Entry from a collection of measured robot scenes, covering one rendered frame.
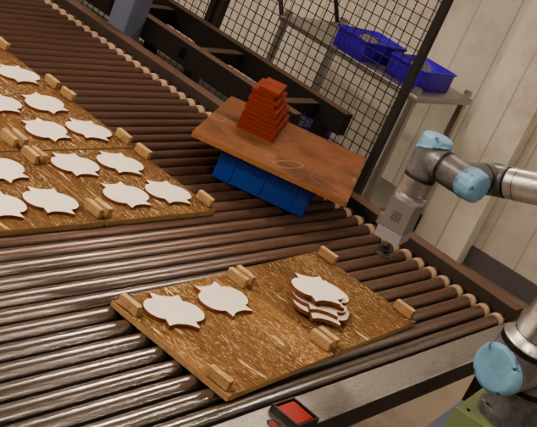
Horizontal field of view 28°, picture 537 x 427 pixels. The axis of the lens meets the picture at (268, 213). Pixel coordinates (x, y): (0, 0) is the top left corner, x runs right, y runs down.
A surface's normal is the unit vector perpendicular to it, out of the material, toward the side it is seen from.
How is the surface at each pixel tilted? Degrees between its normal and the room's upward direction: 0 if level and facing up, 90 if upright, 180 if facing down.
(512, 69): 90
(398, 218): 89
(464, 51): 90
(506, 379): 97
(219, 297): 0
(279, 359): 0
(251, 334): 0
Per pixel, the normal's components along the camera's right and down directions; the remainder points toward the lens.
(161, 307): 0.38, -0.85
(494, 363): -0.72, 0.11
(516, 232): -0.52, 0.13
